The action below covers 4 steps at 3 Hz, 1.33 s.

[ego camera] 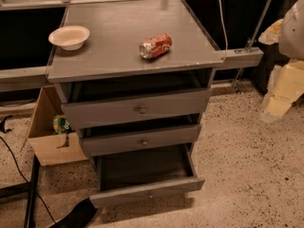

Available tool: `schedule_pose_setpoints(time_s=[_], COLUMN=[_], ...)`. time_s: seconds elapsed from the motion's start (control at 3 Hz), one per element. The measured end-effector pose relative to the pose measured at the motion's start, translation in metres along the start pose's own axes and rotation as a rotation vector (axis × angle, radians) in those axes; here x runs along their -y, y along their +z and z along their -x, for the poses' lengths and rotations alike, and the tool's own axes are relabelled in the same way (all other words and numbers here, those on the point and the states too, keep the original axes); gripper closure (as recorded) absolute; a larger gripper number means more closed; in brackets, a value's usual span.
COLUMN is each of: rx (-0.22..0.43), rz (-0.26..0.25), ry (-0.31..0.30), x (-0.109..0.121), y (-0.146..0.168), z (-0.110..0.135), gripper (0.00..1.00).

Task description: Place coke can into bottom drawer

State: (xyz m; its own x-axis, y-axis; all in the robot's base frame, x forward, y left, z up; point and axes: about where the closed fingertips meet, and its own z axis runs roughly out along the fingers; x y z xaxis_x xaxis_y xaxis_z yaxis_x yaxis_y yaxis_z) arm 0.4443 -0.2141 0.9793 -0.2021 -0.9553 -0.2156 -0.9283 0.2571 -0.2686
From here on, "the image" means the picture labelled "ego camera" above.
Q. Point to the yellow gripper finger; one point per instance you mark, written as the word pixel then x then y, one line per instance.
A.
pixel 285 86
pixel 271 35

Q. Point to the cardboard box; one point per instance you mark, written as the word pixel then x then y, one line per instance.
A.
pixel 49 146

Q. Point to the green chip bag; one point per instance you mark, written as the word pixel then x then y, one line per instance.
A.
pixel 60 125

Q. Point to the red coke can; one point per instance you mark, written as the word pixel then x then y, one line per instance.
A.
pixel 155 46

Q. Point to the grey drawer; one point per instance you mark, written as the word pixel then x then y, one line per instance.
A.
pixel 103 145
pixel 98 113
pixel 145 174

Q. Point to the white bowl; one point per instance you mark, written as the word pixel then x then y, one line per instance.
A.
pixel 70 37

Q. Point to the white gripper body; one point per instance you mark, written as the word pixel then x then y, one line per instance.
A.
pixel 293 32

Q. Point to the black metal floor bar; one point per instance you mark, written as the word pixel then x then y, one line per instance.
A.
pixel 29 188

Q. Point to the grey middle drawer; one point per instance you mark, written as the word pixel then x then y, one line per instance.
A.
pixel 103 145

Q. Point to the grey three-drawer cabinet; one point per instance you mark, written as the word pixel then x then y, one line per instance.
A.
pixel 110 67

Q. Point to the grey metal rail frame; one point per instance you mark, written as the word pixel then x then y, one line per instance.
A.
pixel 240 58

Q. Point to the grey bottom drawer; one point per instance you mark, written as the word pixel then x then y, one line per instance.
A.
pixel 145 174

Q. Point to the grey top drawer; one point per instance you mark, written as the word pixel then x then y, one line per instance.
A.
pixel 98 113

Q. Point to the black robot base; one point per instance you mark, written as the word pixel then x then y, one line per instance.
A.
pixel 79 217

